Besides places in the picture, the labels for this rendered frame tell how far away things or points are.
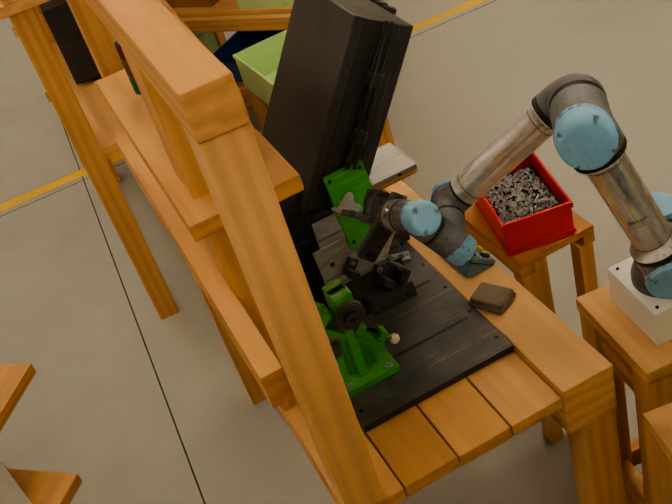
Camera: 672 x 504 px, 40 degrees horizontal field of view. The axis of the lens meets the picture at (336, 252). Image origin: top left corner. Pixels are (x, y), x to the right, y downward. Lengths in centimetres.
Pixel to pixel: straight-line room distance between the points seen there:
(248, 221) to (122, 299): 301
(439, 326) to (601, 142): 77
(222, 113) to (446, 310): 116
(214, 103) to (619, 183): 87
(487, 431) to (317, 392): 51
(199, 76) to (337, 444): 84
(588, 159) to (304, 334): 64
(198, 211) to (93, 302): 274
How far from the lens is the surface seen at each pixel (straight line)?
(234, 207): 154
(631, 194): 197
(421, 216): 196
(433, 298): 250
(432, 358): 233
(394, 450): 219
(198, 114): 145
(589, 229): 280
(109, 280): 471
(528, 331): 235
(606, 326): 241
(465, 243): 204
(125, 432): 387
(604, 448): 244
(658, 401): 239
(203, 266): 223
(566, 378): 223
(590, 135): 184
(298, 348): 174
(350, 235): 244
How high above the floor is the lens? 252
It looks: 36 degrees down
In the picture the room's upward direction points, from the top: 18 degrees counter-clockwise
